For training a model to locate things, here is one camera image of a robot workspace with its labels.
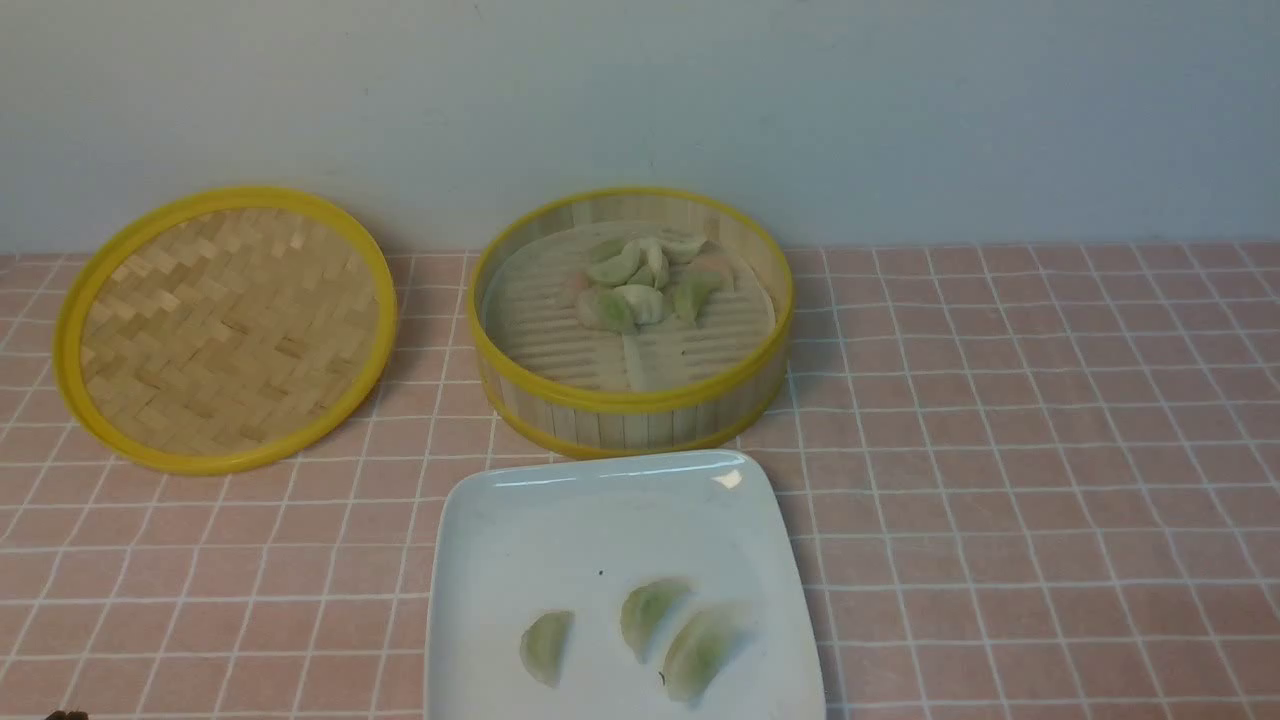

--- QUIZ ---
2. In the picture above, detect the white square plate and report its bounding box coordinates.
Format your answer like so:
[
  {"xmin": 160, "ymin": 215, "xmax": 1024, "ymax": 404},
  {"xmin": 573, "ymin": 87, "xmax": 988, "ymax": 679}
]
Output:
[{"xmin": 422, "ymin": 450, "xmax": 827, "ymax": 719}]

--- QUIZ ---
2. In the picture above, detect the green dumpling middle on plate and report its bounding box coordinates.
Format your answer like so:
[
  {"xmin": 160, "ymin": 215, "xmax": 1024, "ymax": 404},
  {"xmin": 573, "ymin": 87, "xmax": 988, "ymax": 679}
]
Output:
[{"xmin": 620, "ymin": 577, "xmax": 692, "ymax": 664}]

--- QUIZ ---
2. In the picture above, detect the green dumpling on plate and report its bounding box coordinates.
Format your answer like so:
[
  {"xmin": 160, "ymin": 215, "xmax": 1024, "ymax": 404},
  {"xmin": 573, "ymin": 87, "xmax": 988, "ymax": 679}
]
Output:
[
  {"xmin": 518, "ymin": 610, "xmax": 575, "ymax": 689},
  {"xmin": 660, "ymin": 603, "xmax": 748, "ymax": 705},
  {"xmin": 620, "ymin": 577, "xmax": 692, "ymax": 664}
]

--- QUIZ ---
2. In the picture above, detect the green dumpling right on plate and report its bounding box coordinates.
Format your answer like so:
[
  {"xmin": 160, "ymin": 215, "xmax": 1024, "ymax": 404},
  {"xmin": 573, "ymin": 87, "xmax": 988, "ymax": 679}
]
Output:
[{"xmin": 660, "ymin": 603, "xmax": 748, "ymax": 705}]

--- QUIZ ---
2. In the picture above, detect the green dumpling left on plate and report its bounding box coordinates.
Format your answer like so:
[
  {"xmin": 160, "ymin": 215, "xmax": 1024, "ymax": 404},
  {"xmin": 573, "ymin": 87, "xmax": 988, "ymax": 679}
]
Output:
[{"xmin": 518, "ymin": 610, "xmax": 575, "ymax": 689}]

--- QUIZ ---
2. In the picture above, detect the bamboo steamer basket yellow rim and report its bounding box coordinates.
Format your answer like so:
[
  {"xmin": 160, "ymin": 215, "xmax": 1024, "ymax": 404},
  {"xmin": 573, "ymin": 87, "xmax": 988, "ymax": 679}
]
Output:
[{"xmin": 465, "ymin": 187, "xmax": 796, "ymax": 457}]

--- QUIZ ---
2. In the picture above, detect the white dumpling steamer centre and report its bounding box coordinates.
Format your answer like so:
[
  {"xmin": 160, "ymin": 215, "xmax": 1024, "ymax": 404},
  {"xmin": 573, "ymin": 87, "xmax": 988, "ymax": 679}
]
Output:
[{"xmin": 613, "ymin": 284, "xmax": 668, "ymax": 325}]

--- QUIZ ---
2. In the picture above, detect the green dumpling steamer front left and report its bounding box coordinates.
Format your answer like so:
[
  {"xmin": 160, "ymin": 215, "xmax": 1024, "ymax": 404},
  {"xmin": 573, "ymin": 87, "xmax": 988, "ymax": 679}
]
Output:
[{"xmin": 573, "ymin": 287, "xmax": 637, "ymax": 336}]

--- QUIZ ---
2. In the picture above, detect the green dumpling steamer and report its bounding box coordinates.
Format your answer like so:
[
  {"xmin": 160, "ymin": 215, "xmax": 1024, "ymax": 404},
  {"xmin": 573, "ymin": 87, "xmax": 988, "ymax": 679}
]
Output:
[
  {"xmin": 669, "ymin": 270, "xmax": 724, "ymax": 325},
  {"xmin": 573, "ymin": 287, "xmax": 637, "ymax": 336}
]

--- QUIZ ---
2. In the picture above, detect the green dumpling steamer right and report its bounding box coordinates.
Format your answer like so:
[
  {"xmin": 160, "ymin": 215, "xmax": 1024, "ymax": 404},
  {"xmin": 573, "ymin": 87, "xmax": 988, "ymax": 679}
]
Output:
[{"xmin": 669, "ymin": 270, "xmax": 724, "ymax": 325}]

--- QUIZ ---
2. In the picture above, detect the pale green dumpling in steamer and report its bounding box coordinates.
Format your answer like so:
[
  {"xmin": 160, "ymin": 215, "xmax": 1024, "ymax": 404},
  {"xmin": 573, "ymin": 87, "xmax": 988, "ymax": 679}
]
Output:
[{"xmin": 585, "ymin": 238, "xmax": 643, "ymax": 287}]

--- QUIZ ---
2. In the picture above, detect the pale dumpling steamer back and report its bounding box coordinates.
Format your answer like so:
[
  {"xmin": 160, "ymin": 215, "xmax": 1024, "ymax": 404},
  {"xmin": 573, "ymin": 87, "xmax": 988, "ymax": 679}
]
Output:
[{"xmin": 657, "ymin": 234, "xmax": 707, "ymax": 265}]

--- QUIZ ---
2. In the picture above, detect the pink dumpling steamer right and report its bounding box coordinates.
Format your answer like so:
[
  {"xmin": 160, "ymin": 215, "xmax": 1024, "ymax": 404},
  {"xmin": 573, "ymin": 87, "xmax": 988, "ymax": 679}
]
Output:
[{"xmin": 687, "ymin": 252, "xmax": 736, "ymax": 293}]

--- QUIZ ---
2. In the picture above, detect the bamboo steamer lid yellow rim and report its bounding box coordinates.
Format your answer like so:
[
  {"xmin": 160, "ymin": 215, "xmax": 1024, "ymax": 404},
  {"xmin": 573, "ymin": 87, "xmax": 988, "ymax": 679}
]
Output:
[{"xmin": 52, "ymin": 187, "xmax": 398, "ymax": 477}]

